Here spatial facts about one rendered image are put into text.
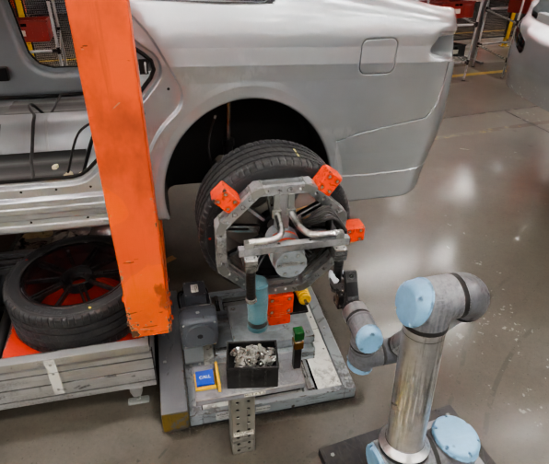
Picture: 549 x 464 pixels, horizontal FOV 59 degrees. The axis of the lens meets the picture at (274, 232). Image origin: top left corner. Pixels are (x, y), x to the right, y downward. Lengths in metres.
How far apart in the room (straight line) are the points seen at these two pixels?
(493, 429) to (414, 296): 1.50
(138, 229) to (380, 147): 1.25
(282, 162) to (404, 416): 1.01
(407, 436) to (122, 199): 1.15
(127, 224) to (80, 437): 1.13
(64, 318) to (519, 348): 2.35
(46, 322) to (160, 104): 1.06
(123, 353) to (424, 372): 1.38
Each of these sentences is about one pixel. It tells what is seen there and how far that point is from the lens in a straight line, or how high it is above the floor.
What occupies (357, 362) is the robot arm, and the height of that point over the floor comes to 0.70.
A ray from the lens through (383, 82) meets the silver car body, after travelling 2.34.
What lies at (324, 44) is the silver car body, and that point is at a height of 1.52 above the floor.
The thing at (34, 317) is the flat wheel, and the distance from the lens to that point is 2.39.
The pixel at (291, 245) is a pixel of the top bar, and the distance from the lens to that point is 1.78.
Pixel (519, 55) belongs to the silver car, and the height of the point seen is 1.08.
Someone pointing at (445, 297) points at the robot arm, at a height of 1.23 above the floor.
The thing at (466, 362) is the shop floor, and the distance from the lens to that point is 2.89.
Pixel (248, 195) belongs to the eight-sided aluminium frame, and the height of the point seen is 1.09.
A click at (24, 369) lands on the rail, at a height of 0.35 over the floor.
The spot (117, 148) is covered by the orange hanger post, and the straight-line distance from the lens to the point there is 1.64.
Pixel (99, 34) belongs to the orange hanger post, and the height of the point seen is 1.70.
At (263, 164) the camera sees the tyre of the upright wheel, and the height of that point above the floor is 1.17.
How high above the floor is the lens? 2.02
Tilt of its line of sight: 34 degrees down
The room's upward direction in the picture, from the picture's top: 2 degrees clockwise
